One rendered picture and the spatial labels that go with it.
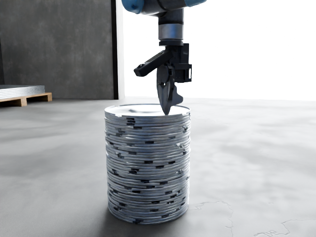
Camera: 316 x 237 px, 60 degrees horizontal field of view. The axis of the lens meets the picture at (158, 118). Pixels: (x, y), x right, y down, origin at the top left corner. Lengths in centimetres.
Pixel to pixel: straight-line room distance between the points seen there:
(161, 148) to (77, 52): 389
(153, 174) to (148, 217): 14
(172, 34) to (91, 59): 376
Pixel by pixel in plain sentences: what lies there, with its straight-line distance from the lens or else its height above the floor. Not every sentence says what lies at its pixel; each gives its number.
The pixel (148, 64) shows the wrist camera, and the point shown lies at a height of 49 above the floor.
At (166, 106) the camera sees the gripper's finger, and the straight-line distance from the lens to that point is 79.
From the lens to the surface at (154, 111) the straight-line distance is 88.
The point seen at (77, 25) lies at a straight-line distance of 463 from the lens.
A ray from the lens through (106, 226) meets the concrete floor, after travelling 92.
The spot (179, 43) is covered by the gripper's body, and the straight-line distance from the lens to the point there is 79.
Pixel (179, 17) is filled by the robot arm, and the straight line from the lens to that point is 79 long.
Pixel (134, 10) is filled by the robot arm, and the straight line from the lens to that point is 71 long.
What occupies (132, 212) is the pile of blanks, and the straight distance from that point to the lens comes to 90.
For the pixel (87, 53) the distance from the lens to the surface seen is 453.
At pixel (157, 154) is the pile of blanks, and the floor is 22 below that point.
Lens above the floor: 48
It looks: 10 degrees down
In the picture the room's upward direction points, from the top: straight up
